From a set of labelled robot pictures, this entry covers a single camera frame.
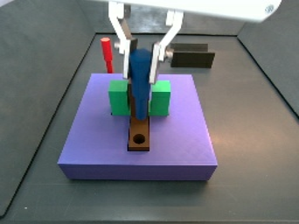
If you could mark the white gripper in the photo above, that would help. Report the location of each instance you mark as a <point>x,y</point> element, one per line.
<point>248,10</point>

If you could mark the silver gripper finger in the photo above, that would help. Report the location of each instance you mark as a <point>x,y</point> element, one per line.
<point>118,13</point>

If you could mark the blue peg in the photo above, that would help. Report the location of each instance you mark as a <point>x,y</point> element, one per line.
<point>141,59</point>

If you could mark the black angle fixture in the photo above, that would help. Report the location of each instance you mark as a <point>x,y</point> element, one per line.
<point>192,55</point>

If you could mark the red peg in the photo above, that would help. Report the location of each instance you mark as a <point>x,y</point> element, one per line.
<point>107,53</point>

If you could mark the green block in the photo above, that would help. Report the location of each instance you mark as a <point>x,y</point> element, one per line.
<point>159,103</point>

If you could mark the purple base block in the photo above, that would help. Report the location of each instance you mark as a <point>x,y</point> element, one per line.
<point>118,148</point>

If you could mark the brown L-shaped bracket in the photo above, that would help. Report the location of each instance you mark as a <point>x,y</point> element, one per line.
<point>139,128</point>

